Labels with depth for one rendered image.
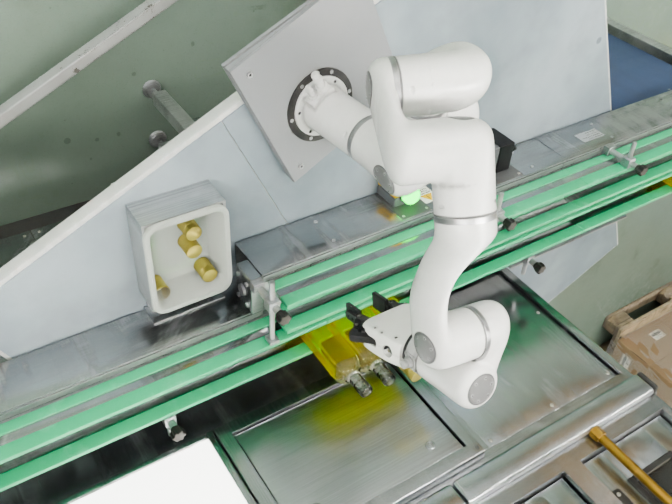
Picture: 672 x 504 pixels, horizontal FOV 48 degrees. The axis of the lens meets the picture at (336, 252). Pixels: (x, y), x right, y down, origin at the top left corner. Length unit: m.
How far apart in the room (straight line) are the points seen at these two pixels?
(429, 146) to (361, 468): 0.83
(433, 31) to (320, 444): 0.90
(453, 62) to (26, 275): 0.87
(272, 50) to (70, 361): 0.71
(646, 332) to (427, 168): 4.57
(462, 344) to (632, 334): 4.42
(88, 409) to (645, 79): 1.91
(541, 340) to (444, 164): 1.06
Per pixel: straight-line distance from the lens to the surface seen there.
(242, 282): 1.59
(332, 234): 1.67
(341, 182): 1.72
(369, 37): 1.55
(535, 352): 1.94
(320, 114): 1.46
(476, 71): 1.07
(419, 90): 1.04
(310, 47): 1.47
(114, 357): 1.57
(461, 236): 1.00
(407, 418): 1.69
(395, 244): 1.69
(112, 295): 1.60
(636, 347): 5.36
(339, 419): 1.67
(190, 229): 1.49
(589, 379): 1.93
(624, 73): 2.62
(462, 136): 0.98
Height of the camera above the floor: 1.90
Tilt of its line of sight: 38 degrees down
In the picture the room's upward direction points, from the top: 136 degrees clockwise
